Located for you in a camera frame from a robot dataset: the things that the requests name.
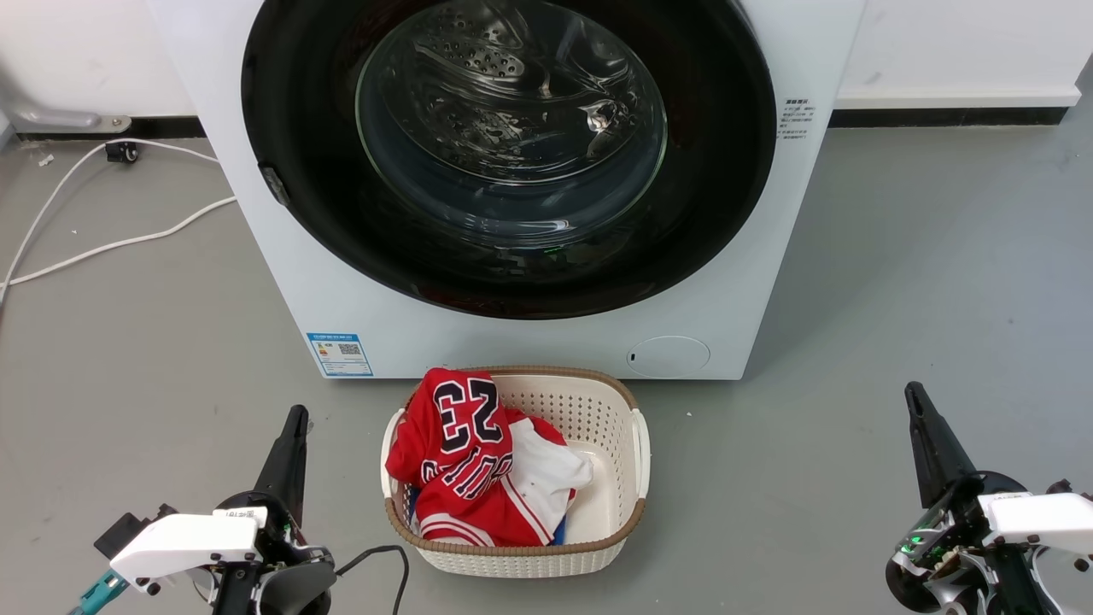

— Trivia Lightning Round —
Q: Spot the white front-load washing machine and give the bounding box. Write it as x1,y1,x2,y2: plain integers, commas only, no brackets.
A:
145,0,868,381

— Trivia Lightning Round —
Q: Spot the red number 23 jersey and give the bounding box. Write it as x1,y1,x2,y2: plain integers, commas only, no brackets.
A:
385,367,570,548

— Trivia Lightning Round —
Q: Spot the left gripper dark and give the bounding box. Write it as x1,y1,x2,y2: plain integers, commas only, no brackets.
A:
215,405,336,571

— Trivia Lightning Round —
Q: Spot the grey metal floor bracket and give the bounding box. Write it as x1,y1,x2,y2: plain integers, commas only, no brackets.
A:
13,102,133,135

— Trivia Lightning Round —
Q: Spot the white power cable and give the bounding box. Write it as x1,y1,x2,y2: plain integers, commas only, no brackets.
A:
0,196,238,288
0,137,221,305

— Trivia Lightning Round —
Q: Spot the round white filter cover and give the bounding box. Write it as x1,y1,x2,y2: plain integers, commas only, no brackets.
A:
627,335,711,378

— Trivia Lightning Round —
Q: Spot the black round glass washer door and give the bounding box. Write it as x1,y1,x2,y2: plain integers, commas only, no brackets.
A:
241,0,778,320

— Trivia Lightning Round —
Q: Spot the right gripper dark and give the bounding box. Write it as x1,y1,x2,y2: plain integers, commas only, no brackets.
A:
886,382,1034,615

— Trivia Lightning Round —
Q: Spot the cream perforated laundry basket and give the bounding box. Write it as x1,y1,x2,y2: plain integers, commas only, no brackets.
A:
380,366,652,578

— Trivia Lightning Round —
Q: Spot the stainless steel washer drum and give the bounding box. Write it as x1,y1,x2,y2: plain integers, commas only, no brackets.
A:
359,0,668,249

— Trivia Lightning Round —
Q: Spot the blue energy label sticker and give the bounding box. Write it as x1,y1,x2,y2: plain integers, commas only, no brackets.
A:
307,332,374,378

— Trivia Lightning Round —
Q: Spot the white garment with red trim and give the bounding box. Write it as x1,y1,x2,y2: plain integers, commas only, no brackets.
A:
510,416,595,537

